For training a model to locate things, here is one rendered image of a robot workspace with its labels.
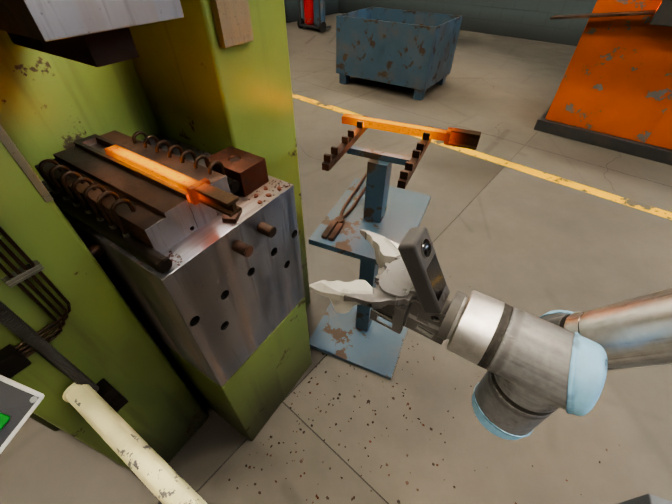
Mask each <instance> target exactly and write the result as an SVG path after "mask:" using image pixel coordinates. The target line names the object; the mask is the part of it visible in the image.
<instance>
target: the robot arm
mask: <svg viewBox="0 0 672 504"><path fill-rule="evenodd" d="M360 233H361V235H362V236H363V237H364V239H365V240H367V241H369V242H370V243H371V245H372V247H373V248H374V249H375V257H376V262H377V264H378V265H379V267H380V268H383V266H384V265H385V271H384V272H383V274H382V275H376V276H375V283H376V284H377V285H378V288H372V286H371V285H370V284H369V283H368V282H367V281H365V280H354V281H352V282H342V281H339V280H337V281H326V280H324V279H321V280H319V281H316V282H313V283H311V284H309V289H311V290H312V291H314V292H316V293H318V294H320V295H322V296H325V297H328V298H330V300H331V302H332V304H333V307H334V309H335V311H336V312H338V313H348V312H349V311H350V310H351V309H352V307H353V306H355V305H363V306H366V307H369V308H373V309H371V313H370V319H371V320H373V321H375V322H377V323H379V324H381V325H383V326H385V327H387V328H389V329H390V330H392V331H394V332H396V333H398V334H400V333H401V331H402V330H403V328H404V327H407V328H409V329H411V330H413V331H415V332H417V333H419V334H421V335H423V336H424V337H426V338H428V339H430V340H432V341H434V342H436V343H438V344H440V345H442V343H443V341H444V340H445V341H446V339H449V342H448V344H447V347H446V348H447V350H449V351H451V352H453V353H455V354H457V355H459V356H460V357H462V358H464V359H466V360H468V361H470V362H472V363H474V364H476V365H478V366H480V367H482V368H484V369H486V370H488V371H487V372H486V374H485V375H484V377H483V378H482V379H481V381H480V382H479V383H477V384H476V386H475V388H474V392H473V395H472V407H473V410H474V413H475V415H476V417H477V419H478V420H479V421H480V423H481V424H482V425H483V426H484V427H485V428H486V429H487V430H488V431H489V432H491V433H492V434H494V435H496V436H498V437H500V438H503V439H507V440H518V439H521V438H523V437H527V436H529V435H530V434H531V433H532V431H533V429H534V428H535V427H537V426H538V425H539V424H540V423H542V422H543V421H544V420H545V419H546V418H548V417H549V416H550V415H551V414H552V413H554V412H555V411H556V410H557V409H558V408H562V409H564V410H566V412H567V413H568V414H574V415H576V416H584V415H586V414H588V413H589V412H590V411H591V410H592V409H593V407H594V406H595V404H596V402H597V401H598V399H599V397H600V394H601V392H602V390H603V387H604V383H605V380H606V375H607V371H608V370H614V369H625V368H635V367H645V366H655V365H665V364H672V288H669V289H666V290H662V291H658V292H655V293H651V294H647V295H644V296H640V297H636V298H633V299H629V300H625V301H621V302H618V303H614V304H610V305H607V306H603V307H599V308H596V309H592V310H588V311H585V312H575V313H574V312H571V311H567V310H553V311H549V312H547V313H545V314H544V315H542V316H540V317H536V316H534V315H532V314H529V313H527V312H525V311H522V310H520V309H518V308H515V307H513V306H510V305H508V304H506V303H504V302H501V301H499V300H497V299H494V298H492V297H490V296H487V295H485V294H482V293H480V292H478V291H475V290H473V291H471V294H470V296H469V298H466V295H467V294H465V293H463V292H461V291H457V292H456V294H455V296H454V298H453V300H450V299H448V295H449V293H450V291H449V288H448V285H447V283H446V280H445V277H444V274H443V272H442V269H441V266H440V263H439V260H438V258H437V255H436V252H435V249H434V247H433V244H432V241H431V238H430V236H429V233H428V230H427V228H426V227H424V226H421V227H412V228H410V229H409V231H408V232H407V234H406V235H405V237H404V238H403V240H402V241H401V243H400V244H397V243H396V242H394V241H392V240H391V239H390V240H388V239H387V238H385V237H383V236H381V235H378V234H376V233H373V232H370V231H367V230H364V229H361V230H360ZM377 316H380V317H381V318H383V319H385V320H387V321H389V322H391V323H393V324H392V327H391V326H389V325H387V324H385V323H383V322H381V321H379V320H378V319H377Z"/></svg>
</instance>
